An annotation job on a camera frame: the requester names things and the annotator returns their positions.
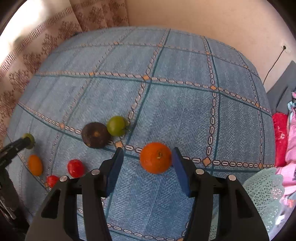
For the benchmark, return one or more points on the grey upholstered headboard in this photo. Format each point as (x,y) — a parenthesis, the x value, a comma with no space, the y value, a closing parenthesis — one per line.
(281,93)

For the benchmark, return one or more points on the white wall socket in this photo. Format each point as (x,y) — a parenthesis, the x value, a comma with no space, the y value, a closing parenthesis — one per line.
(286,48)

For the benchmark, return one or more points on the dark avocado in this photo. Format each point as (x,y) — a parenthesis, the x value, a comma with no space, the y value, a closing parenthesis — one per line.
(95,135)

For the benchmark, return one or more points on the red tomato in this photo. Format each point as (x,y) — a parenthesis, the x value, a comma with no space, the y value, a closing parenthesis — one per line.
(76,168)
(52,180)

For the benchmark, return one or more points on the blue patterned bedspread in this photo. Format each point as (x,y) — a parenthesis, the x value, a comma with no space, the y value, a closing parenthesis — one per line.
(179,89)

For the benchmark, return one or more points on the small orange mandarin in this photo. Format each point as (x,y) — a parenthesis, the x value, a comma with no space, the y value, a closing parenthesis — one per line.
(155,158)

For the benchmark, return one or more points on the light blue lattice basket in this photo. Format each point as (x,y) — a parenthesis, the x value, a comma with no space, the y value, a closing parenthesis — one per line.
(266,190)

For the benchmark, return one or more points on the pile of clothes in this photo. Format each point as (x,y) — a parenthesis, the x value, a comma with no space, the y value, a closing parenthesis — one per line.
(288,171)

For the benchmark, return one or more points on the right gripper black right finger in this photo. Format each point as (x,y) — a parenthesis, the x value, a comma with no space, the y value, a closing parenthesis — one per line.
(238,218)

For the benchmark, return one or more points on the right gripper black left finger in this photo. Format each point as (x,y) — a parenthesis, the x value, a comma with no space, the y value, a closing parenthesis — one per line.
(56,218)

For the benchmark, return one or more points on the green lime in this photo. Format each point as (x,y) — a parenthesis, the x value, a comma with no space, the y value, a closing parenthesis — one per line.
(29,138)

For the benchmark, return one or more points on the red floral cushion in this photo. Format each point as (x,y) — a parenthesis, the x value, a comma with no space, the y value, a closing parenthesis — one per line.
(281,138)

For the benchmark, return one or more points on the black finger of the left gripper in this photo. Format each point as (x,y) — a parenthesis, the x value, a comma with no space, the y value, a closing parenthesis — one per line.
(11,150)

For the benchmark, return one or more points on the beige patterned curtain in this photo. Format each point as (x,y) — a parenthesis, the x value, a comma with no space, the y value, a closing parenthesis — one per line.
(39,27)

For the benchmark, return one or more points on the small green tomato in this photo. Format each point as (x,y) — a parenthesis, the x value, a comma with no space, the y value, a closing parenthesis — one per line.
(117,126)

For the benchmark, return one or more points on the oval orange citrus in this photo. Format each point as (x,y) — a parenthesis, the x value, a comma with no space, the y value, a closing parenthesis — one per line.
(35,165)

